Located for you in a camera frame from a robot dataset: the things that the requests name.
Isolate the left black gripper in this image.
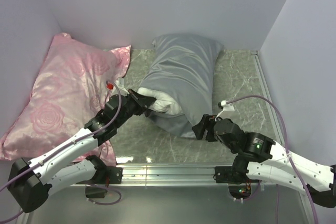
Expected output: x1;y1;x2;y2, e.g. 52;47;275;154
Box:
114;88;156;128

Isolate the white pillow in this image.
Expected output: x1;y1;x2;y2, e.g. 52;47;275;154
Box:
137;87;184;115

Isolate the grey pillowcase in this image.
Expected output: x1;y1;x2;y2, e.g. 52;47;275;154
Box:
139;34;223;138

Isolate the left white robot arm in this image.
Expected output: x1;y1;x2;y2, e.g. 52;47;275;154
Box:
4;89;156;213

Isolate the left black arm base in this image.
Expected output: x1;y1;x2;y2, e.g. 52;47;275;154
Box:
85;166;123;199

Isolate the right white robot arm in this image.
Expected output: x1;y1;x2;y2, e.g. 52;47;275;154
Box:
192;114;335;208

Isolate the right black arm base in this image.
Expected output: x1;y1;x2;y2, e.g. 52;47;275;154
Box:
213;166;252;201

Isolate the pink satin rose pillow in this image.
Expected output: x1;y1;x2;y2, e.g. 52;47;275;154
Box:
1;33;131;161

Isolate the grey marble mat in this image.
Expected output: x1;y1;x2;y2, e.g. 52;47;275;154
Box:
111;50;276;164

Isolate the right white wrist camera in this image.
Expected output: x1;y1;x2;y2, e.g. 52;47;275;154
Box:
216;100;235;119

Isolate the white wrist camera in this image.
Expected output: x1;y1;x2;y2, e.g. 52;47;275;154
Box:
106;78;129;96
216;100;235;119

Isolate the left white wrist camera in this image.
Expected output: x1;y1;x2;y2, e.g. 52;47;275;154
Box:
106;78;129;96

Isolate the aluminium mounting rail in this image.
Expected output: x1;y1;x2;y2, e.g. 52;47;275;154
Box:
17;143;314;223

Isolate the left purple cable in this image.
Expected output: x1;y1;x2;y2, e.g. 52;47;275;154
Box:
0;79;123;223

